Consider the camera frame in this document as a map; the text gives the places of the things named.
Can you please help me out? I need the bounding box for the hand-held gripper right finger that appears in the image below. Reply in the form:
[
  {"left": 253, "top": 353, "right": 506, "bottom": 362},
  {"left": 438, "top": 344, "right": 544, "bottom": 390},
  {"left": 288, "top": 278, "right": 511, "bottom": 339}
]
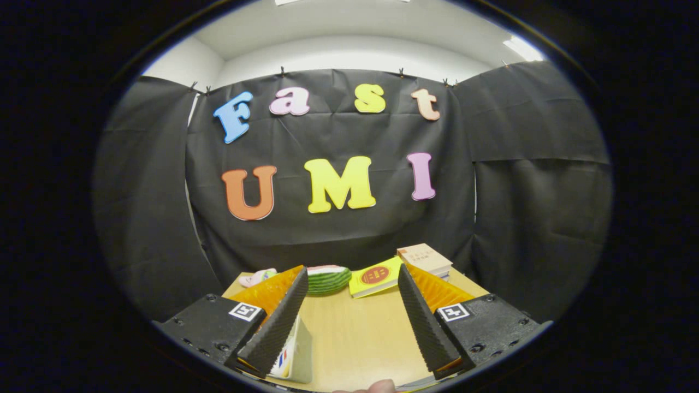
[{"left": 397, "top": 263, "right": 550, "bottom": 381}]

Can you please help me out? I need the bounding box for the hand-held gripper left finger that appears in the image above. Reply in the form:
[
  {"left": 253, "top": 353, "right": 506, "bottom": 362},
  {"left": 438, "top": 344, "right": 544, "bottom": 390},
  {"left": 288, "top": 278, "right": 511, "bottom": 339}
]
[{"left": 155, "top": 265, "right": 310, "bottom": 380}]

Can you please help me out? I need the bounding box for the green fabric storage box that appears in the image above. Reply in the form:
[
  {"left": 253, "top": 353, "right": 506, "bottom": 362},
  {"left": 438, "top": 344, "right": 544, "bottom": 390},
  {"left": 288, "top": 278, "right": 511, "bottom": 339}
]
[{"left": 289, "top": 315, "right": 313, "bottom": 384}]

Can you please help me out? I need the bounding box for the pink and green plush toy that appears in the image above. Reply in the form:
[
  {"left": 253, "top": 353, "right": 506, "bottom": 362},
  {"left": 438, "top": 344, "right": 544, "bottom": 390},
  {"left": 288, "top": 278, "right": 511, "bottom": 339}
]
[{"left": 239, "top": 268, "right": 277, "bottom": 288}]

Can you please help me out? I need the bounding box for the watermelon slice plush toy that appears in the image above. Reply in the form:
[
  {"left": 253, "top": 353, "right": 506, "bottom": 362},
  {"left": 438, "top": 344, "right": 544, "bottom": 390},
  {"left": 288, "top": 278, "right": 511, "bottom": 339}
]
[{"left": 307, "top": 265, "right": 352, "bottom": 296}]

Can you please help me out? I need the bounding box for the yellow book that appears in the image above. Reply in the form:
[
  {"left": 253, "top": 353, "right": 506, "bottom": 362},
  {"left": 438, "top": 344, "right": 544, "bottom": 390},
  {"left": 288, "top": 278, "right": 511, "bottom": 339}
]
[{"left": 349, "top": 257, "right": 405, "bottom": 299}]

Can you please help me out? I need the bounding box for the ceiling light panel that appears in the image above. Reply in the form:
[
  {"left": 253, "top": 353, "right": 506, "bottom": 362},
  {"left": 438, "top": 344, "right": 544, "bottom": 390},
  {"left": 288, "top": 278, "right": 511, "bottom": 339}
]
[{"left": 502, "top": 35, "right": 545, "bottom": 62}]

